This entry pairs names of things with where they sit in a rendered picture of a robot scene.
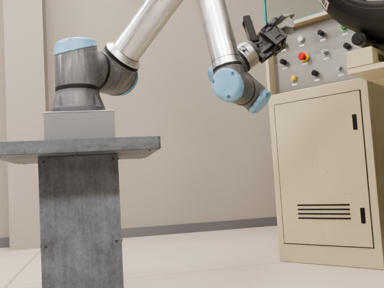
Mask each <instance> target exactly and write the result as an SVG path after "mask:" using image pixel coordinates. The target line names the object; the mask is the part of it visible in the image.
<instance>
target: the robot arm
mask: <svg viewBox="0 0 384 288"><path fill-rule="evenodd" d="M182 1H183V0H144V2H143V3H142V4H141V6H140V7H139V9H138V10H137V11H136V13H135V14H134V15H133V17H132V19H131V20H130V21H129V23H128V24H127V25H126V27H125V28H124V30H123V31H122V32H121V34H120V35H119V37H118V38H117V39H116V41H115V42H109V43H107V44H106V46H105V47H104V48H103V50H102V51H98V50H97V46H98V45H97V42H96V40H94V39H92V38H87V37H72V38H66V39H62V40H60V41H58V42H57V43H56V44H55V45H54V55H53V56H54V74H55V98H54V101H53V104H52V106H51V109H50V112H52V111H88V110H106V109H105V106H104V104H103V102H102V99H101V97H100V94H99V93H103V94H108V95H112V96H123V95H126V94H128V93H130V92H131V91H132V89H134V88H135V86H136V84H137V82H138V69H139V67H140V65H139V59H140V57H141V56H142V55H143V54H144V52H145V51H146V50H147V48H148V47H149V46H150V44H151V43H152V41H153V40H154V39H155V38H156V36H157V35H158V34H159V32H160V31H161V30H162V28H163V27H164V25H165V24H166V23H167V21H168V20H169V19H170V17H171V16H172V15H173V14H174V12H175V11H176V9H177V8H178V7H179V5H180V4H181V3H182ZM196 3H197V8H198V12H199V16H200V19H201V23H202V27H203V32H204V35H205V39H206V43H207V48H208V51H209V55H210V59H211V64H212V66H210V67H209V68H208V70H207V75H208V78H209V80H210V82H211V87H212V90H213V92H214V94H215V95H216V96H217V97H218V98H219V99H221V100H223V101H225V102H231V103H234V104H236V105H240V106H243V107H245V108H246V109H247V110H248V112H251V113H252V114H256V113H257V112H259V111H261V110H262V109H263V108H264V107H265V105H266V104H267V103H268V101H269V99H270V97H271V92H269V91H268V89H267V88H265V87H264V86H263V85H262V84H261V83H259V82H258V81H257V80H256V79H255V78H254V77H253V76H251V75H250V74H249V73H248V71H250V70H251V69H252V68H253V67H254V66H256V65H257V64H258V63H259V61H260V63H261V64H263V63H264V62H265V61H266V60H268V59H269V58H270V57H271V56H272V55H273V56H276V55H277V54H278V53H280V52H281V51H282V50H283V49H285V47H284V46H285V44H286V38H287V35H286V34H289V35H292V34H293V33H294V30H293V27H295V23H294V22H293V20H292V18H293V16H294V13H288V14H283V15H279V16H277V17H275V18H273V19H272V20H271V21H270V22H268V23H267V24H265V25H264V27H263V28H261V30H260V32H259V33H258V34H256V32H255V28H254V25H253V22H252V20H251V17H250V15H245V16H243V22H242V26H243V27H244V30H245V33H246V36H247V39H248V41H247V42H241V43H240V44H239V45H238V46H237V44H236V41H235V38H234V33H233V30H232V26H231V22H230V18H229V14H228V12H227V7H226V3H225V0H196Z"/></svg>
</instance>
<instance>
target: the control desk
mask: <svg viewBox="0 0 384 288"><path fill-rule="evenodd" d="M293 22H294V23H295V27H293V30H294V33H293V34H292V35H289V34H286V35H287V38H286V44H285V46H284V47H285V49H283V50H282V51H281V52H280V53H278V54H277V55H276V56H273V55H272V56H271V57H270V58H269V59H268V60H266V61H265V62H266V78H267V89H268V91H269V92H271V97H270V99H269V115H270V130H271V146H272V155H273V170H274V186H275V201H276V210H277V225H278V241H279V256H280V261H282V262H295V263H309V264H316V265H329V266H343V267H356V268H364V269H377V270H384V86H382V85H379V84H376V83H373V82H370V81H367V80H364V79H360V78H357V77H354V76H352V75H348V73H347V70H348V68H347V58H346V52H348V51H352V50H357V49H361V48H360V47H358V46H356V45H354V44H353V43H352V41H351V38H352V36H353V34H355V32H354V31H352V30H350V29H348V28H346V27H344V26H342V25H340V24H339V23H338V22H336V21H335V20H333V19H332V17H331V16H329V15H328V13H327V12H326V11H324V12H321V13H318V14H314V15H311V16H308V17H305V18H301V19H298V20H296V21H293Z"/></svg>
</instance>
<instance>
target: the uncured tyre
mask: <svg viewBox="0 0 384 288"><path fill-rule="evenodd" d="M327 1H328V2H329V6H328V9H327V11H326V10H325V8H324V7H323V6H322V7H323V8H324V10H325V11H326V12H327V13H328V15H329V16H331V17H332V19H333V20H335V21H336V22H338V23H339V24H340V25H342V26H344V27H346V28H348V29H350V30H352V31H354V32H356V33H357V32H361V33H364V34H366V35H368V36H370V37H372V38H373V39H375V40H377V41H379V42H381V43H384V1H367V0H327ZM321 5H322V4H321Z"/></svg>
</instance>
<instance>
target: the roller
mask: <svg viewBox="0 0 384 288"><path fill-rule="evenodd" d="M351 41H352V43H353V44H354V45H356V46H358V47H360V48H364V47H369V46H372V47H374V48H376V49H378V50H380V51H383V52H384V44H383V43H381V42H379V41H377V40H375V39H373V38H372V37H370V36H368V35H366V34H364V33H361V32H357V33H355V34H353V36H352V38H351Z"/></svg>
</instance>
